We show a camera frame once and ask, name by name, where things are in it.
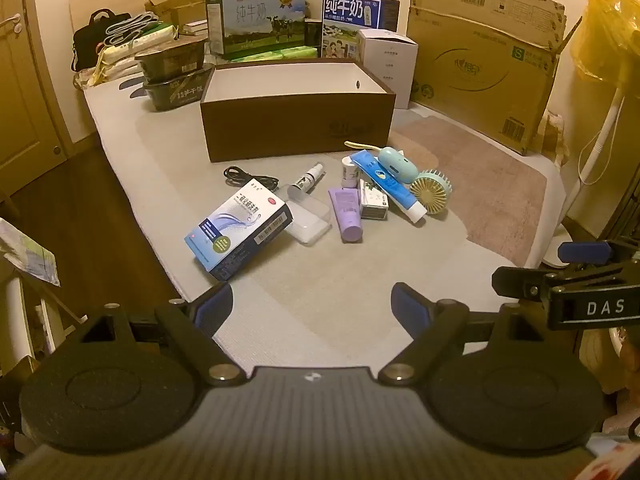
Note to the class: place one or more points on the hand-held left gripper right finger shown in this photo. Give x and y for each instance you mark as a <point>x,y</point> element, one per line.
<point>405,305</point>

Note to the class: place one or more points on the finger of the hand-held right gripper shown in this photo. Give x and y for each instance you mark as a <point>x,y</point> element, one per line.
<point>520,280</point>
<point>582,252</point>

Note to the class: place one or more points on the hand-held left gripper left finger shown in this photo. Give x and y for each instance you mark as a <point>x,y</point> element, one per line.
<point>215,305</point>

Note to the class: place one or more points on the blue medicine box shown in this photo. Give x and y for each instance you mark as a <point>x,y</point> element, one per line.
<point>235,230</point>

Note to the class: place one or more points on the white box with green print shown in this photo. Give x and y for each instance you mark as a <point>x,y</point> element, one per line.
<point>374,205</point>

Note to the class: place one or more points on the blue hand cream tube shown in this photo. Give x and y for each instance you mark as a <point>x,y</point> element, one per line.
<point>387,185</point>

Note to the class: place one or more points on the small white jar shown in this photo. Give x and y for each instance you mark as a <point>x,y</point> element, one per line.
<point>350,172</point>

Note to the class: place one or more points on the small spray bottle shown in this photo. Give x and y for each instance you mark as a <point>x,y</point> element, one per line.
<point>306,180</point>

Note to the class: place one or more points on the brown storage box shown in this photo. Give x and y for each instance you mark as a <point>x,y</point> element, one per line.
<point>290,125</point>

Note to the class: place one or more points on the purple cream tube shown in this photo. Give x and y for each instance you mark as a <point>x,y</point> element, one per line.
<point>345,215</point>

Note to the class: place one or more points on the white fan stand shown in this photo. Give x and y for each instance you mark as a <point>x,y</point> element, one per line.
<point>600,145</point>

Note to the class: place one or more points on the green handheld fan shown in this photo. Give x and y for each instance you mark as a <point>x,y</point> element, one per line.
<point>431,192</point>

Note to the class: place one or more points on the clear plastic case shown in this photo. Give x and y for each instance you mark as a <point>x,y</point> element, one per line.
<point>312,220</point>

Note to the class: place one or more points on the teal oval case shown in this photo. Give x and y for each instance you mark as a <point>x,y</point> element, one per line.
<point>397,164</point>

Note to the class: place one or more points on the printed paper sheet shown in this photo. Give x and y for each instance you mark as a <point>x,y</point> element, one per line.
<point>25,255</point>

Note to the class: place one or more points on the large cardboard box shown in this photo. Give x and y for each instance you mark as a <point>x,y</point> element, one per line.
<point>480,70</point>

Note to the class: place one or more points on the dark instant noodle bowl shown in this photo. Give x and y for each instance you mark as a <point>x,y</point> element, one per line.
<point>170,62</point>
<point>175,92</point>

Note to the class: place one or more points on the yellow plastic bag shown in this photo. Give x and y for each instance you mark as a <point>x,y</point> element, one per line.
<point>610,35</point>

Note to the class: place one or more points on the tall white carton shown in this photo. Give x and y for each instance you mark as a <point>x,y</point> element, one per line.
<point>387,70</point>

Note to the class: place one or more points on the pale yellow tissue packs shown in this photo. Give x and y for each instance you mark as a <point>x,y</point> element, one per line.
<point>112,62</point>

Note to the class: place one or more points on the white green tissue pack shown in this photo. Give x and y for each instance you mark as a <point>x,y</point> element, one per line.
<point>160,35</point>

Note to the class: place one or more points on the small white boxes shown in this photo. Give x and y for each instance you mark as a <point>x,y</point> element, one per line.
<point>195,27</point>

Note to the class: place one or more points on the wooden door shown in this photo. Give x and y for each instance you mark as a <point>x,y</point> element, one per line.
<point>25,100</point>

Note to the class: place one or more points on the green cow milk box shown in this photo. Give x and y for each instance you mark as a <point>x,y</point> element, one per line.
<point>260,20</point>

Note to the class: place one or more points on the black bag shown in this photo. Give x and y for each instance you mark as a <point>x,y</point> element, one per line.
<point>87,42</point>

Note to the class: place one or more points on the blue milk carton box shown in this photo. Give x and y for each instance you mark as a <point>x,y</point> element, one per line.
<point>345,15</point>

